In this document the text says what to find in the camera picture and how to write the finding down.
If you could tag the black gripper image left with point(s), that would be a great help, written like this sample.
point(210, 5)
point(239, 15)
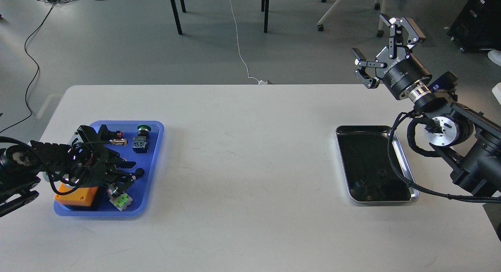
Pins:
point(86, 167)

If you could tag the black selector switch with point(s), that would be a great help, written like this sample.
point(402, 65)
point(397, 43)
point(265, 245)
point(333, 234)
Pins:
point(111, 137)

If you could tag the black table leg left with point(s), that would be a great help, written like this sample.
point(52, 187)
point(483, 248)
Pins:
point(176, 14)

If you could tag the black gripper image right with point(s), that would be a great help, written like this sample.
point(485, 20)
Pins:
point(403, 74)

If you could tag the blue plastic tray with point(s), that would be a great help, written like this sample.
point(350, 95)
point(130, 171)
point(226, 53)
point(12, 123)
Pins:
point(141, 188)

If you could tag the black table leg right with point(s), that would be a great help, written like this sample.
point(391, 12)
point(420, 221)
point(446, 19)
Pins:
point(265, 5)

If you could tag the orange button enclosure box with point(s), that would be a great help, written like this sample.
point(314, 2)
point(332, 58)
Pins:
point(82, 199)

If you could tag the silver metal tray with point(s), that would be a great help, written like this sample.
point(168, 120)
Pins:
point(363, 151)

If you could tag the green illuminated push button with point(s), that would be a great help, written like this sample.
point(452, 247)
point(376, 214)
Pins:
point(122, 202)

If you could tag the black table leg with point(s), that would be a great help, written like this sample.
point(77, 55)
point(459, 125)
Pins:
point(265, 5)
point(176, 14)

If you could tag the green push button switch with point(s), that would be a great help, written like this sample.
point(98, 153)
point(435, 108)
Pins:
point(141, 140)

